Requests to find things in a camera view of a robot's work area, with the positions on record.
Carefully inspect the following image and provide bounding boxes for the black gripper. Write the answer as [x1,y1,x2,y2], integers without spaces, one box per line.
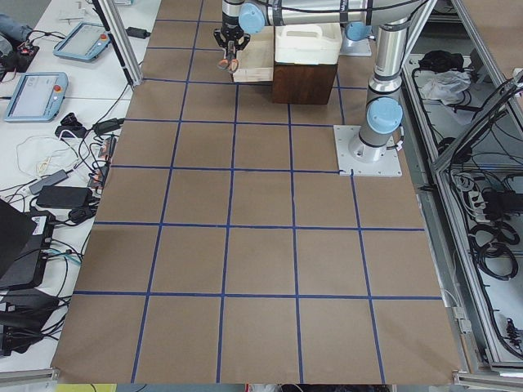
[213,26,250,57]

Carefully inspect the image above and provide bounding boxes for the large black power brick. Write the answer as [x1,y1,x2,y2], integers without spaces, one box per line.
[36,185,92,209]

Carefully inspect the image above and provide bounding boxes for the lower teach pendant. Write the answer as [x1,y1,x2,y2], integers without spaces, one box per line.
[3,72,69,123]

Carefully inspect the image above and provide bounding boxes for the black power adapter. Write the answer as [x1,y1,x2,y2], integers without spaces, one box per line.
[126,26,151,39]

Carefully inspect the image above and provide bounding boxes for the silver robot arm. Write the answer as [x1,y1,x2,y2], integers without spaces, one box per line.
[213,1,435,105]

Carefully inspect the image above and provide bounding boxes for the grey orange scissors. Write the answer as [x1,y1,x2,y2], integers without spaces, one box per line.
[217,41,239,74]

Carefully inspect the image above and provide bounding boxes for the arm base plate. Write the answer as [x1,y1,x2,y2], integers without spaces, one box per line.
[340,36,372,57]
[333,125,402,177]

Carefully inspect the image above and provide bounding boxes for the dark wooden cabinet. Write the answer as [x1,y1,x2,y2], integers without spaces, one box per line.
[271,63,338,105]

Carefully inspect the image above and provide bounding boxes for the aluminium frame post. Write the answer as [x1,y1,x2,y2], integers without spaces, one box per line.
[92,0,143,87]

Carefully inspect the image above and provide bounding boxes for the upper teach pendant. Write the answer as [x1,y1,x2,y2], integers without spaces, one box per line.
[53,22,110,62]

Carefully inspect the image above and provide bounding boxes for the teach pendant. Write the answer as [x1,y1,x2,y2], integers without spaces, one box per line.
[3,72,69,123]
[53,22,110,62]

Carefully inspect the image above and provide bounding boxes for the white plastic tray lid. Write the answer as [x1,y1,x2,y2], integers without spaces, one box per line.
[275,23,342,65]

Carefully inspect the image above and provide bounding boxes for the black laptop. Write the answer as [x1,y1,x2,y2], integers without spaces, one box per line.
[1,201,55,291]

